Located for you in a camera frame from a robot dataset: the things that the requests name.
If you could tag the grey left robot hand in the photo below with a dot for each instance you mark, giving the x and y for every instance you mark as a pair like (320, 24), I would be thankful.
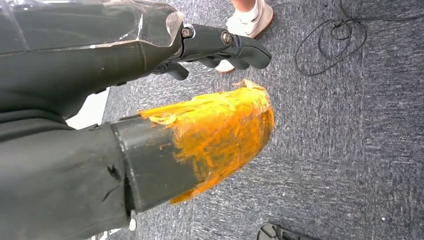
(82, 49)

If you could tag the person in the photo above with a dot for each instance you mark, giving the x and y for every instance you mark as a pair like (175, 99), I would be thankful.
(246, 16)

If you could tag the white furniture panel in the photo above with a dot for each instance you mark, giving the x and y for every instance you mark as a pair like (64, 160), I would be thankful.
(89, 111)

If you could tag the dark left robot arm sleeve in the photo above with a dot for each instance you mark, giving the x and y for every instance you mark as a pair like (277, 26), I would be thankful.
(49, 182)

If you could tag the white sneaker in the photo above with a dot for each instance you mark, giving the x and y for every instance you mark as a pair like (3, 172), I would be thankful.
(251, 21)

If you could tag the black flat floor object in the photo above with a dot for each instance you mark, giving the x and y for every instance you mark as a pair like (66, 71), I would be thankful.
(281, 233)

